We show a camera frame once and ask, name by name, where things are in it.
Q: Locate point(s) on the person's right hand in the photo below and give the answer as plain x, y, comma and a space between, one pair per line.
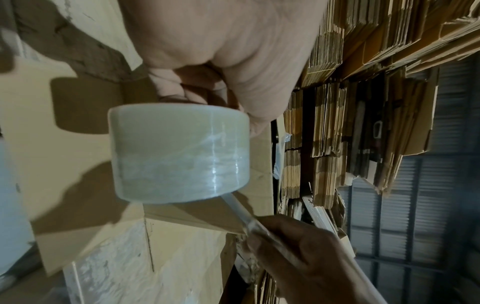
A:
315, 267

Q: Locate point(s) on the person's left hand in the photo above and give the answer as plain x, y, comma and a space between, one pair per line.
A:
240, 41

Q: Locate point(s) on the clear tape roll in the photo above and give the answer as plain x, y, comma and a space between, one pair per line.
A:
180, 154

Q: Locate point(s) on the brown cardboard box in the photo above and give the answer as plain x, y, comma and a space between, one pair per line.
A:
75, 196

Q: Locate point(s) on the stacks of flat cardboard bundles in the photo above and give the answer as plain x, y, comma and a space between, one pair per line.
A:
375, 89

